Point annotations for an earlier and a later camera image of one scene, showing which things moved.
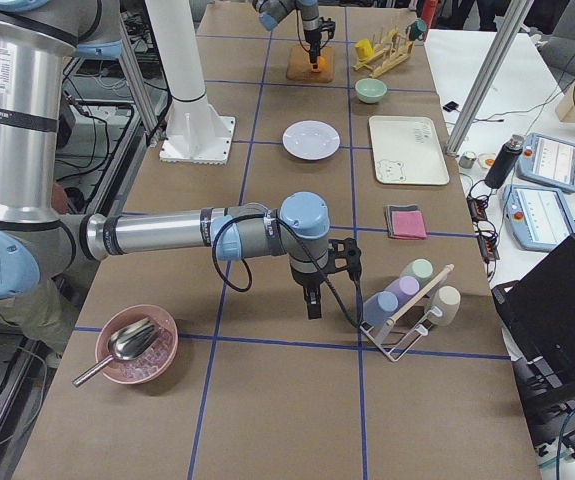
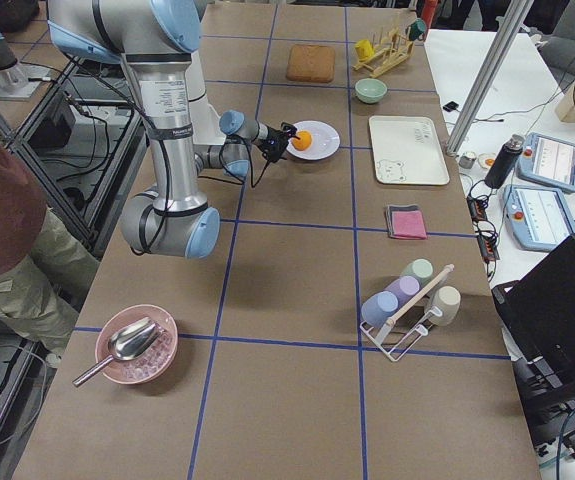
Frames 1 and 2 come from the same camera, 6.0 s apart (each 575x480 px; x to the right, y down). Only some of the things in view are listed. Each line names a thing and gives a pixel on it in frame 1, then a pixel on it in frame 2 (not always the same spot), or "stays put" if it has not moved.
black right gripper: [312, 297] to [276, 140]
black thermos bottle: [505, 161] stays put
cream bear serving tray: [408, 150] stays put
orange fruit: [321, 65] to [305, 141]
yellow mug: [364, 49] stays put
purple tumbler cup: [404, 288] stays put
